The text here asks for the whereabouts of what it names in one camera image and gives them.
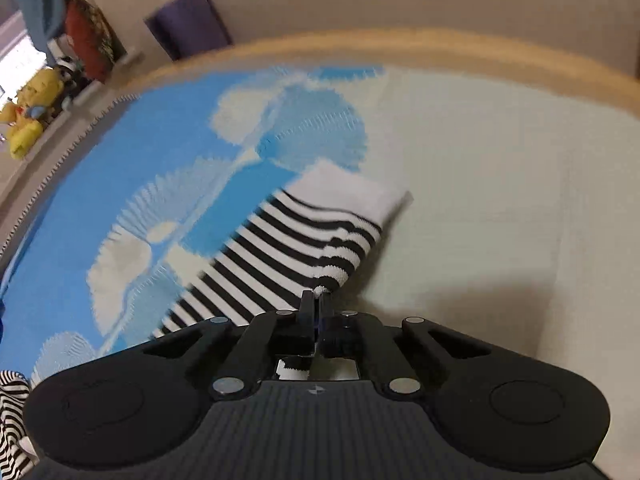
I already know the dark red patterned bag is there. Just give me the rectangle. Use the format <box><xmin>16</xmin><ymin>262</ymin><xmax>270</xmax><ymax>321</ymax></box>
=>
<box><xmin>64</xmin><ymin>0</ymin><xmax>127</xmax><ymax>84</ymax></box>

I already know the blue and white fan-print blanket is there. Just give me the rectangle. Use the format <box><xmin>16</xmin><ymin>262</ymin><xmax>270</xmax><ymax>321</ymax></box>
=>
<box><xmin>0</xmin><ymin>62</ymin><xmax>640</xmax><ymax>396</ymax></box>

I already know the black and white plush toy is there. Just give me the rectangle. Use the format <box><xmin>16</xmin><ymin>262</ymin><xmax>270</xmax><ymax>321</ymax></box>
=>
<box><xmin>52</xmin><ymin>55</ymin><xmax>90</xmax><ymax>111</ymax></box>

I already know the yellow plush toy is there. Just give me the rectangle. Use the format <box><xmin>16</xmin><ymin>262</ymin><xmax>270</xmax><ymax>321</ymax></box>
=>
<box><xmin>0</xmin><ymin>102</ymin><xmax>45</xmax><ymax>161</ymax></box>
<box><xmin>17</xmin><ymin>67</ymin><xmax>65</xmax><ymax>126</ymax></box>

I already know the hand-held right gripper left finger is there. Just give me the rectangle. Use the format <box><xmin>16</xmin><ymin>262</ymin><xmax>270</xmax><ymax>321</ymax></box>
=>
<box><xmin>144</xmin><ymin>291</ymin><xmax>319</xmax><ymax>402</ymax></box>

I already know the black and white striped garment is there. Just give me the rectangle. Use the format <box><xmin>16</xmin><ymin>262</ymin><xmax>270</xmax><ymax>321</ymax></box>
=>
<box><xmin>0</xmin><ymin>370</ymin><xmax>36</xmax><ymax>480</ymax></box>

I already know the purple block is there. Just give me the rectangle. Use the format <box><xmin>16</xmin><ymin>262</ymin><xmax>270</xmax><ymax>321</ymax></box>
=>
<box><xmin>145</xmin><ymin>0</ymin><xmax>234</xmax><ymax>62</ymax></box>

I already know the wooden bed frame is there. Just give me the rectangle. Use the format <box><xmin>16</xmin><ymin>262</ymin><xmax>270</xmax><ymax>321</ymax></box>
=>
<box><xmin>117</xmin><ymin>27</ymin><xmax>640</xmax><ymax>116</ymax></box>

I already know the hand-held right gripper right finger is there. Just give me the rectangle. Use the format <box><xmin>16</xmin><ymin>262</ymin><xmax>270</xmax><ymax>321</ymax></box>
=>
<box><xmin>319</xmin><ymin>291</ymin><xmax>493</xmax><ymax>402</ymax></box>

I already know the black and white striped sock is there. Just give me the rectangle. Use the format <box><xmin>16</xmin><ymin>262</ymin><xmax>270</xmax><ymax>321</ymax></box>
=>
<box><xmin>152</xmin><ymin>157</ymin><xmax>413</xmax><ymax>381</ymax></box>

